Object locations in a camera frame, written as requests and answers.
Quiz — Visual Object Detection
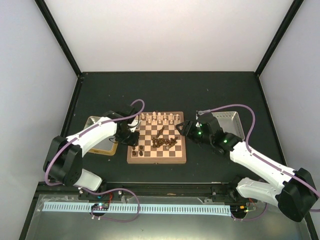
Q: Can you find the row of white chess pieces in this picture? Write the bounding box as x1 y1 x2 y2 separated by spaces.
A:
140 111 184 126

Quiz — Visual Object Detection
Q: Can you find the small circuit board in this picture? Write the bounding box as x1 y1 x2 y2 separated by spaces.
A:
91 203 109 212

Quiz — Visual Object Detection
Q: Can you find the light blue cable duct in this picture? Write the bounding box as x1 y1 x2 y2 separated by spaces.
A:
42 202 232 217

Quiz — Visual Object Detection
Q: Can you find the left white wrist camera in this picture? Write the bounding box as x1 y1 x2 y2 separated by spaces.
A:
128 116 140 133

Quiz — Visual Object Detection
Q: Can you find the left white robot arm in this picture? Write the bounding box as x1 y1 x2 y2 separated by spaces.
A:
43 103 145 200

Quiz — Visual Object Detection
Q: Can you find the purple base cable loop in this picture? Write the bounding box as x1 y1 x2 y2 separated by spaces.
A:
90 188 140 222

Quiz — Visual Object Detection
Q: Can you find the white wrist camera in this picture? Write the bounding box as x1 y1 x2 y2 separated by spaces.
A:
128 116 140 133
195 110 210 120

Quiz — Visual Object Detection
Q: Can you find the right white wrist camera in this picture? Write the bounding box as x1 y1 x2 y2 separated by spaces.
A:
195 110 210 120

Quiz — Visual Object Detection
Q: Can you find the pile of dark chess pieces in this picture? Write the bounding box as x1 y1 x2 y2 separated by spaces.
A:
152 126 178 150

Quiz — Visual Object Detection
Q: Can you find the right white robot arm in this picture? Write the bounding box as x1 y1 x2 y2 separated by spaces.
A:
175 113 320 222

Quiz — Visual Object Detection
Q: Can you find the wooden chess board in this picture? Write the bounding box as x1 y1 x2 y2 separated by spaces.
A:
127 124 187 164

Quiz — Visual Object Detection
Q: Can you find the pink rimmed metal tray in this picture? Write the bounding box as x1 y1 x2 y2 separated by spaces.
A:
211 111 245 140

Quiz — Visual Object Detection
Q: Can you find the black rail base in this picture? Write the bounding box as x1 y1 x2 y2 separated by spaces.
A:
37 181 303 201

